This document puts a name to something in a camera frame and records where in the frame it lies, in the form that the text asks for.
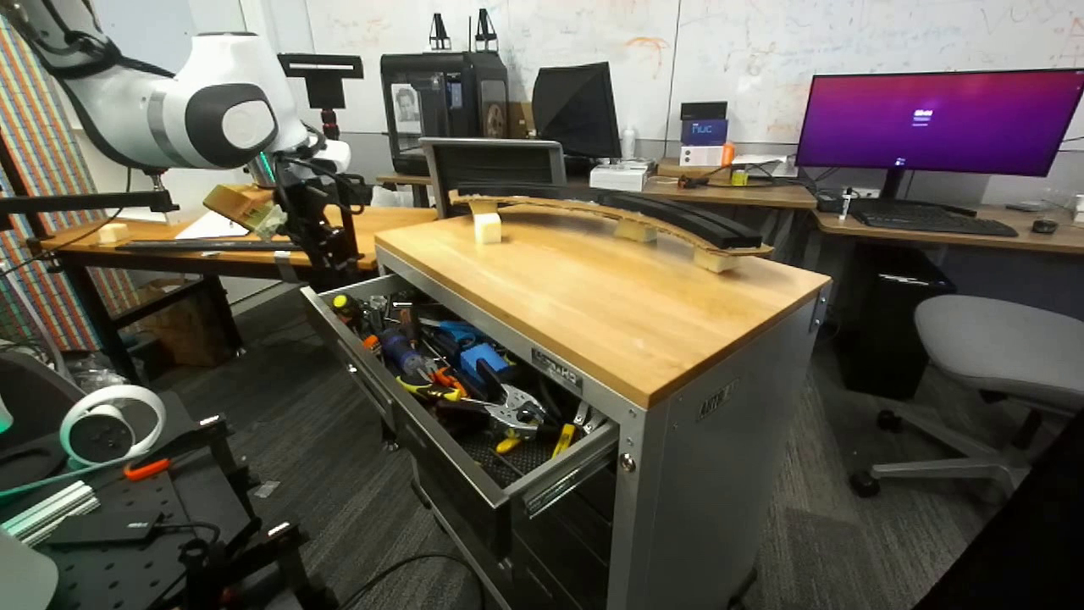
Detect black computer tower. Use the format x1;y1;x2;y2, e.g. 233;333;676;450
833;246;955;404

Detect wooden side table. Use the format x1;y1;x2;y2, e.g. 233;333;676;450
32;200;445;376

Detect black metal bar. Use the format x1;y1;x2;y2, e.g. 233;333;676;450
0;187;183;221

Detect black box with stickers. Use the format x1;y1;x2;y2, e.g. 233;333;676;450
380;47;512;181

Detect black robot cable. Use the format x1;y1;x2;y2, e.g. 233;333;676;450
7;0;121;83

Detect black mesh office chair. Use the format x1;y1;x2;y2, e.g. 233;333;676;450
417;136;569;221

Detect long wooden office desk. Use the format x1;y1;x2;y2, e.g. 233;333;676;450
631;167;1084;266

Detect grey metal tool drawer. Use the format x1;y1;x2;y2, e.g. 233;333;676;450
299;272;622;518

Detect grey fabric office chair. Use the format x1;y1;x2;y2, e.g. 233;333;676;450
846;291;1084;502

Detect small white box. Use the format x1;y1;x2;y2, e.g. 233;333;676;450
466;206;509;250

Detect black keyboard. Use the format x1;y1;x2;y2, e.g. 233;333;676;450
840;198;1022;240

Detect curved black rail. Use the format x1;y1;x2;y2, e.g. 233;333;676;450
450;183;771;254

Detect grey tool cabinet wooden top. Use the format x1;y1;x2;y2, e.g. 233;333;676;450
372;206;833;610

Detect dark blue handled tool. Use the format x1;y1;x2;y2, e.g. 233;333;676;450
454;339;514;391

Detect black yellow handled screwdriver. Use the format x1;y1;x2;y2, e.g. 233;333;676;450
326;290;365;325

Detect black optical breadboard table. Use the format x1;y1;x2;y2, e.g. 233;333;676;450
0;447;332;610

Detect yellow wooden block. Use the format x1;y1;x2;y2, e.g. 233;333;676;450
200;183;287;237

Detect blue white box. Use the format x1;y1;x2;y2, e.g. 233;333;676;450
676;100;734;172

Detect white tape roll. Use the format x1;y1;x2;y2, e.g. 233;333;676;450
59;385;169;470

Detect striped fabric partition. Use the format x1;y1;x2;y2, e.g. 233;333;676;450
0;13;146;361

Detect yellow handled pliers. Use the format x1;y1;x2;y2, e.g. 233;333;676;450
550;408;595;460

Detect curved wooden rail base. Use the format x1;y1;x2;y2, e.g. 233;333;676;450
450;190;778;279

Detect orange clamp handle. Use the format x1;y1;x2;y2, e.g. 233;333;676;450
120;453;181;490

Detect black stereo camera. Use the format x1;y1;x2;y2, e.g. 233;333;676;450
278;52;365;115

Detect light blue handled tool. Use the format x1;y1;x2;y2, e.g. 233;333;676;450
433;320;485;357

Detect aluminium extrusion bar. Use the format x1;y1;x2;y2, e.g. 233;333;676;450
0;477;106;551

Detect silver pliers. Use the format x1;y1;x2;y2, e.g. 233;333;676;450
478;385;558;440

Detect black monitor back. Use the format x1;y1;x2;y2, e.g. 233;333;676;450
527;59;626;169

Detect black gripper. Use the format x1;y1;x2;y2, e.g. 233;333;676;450
278;155;370;286

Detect purple screen monitor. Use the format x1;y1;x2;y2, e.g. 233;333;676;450
793;65;1084;213

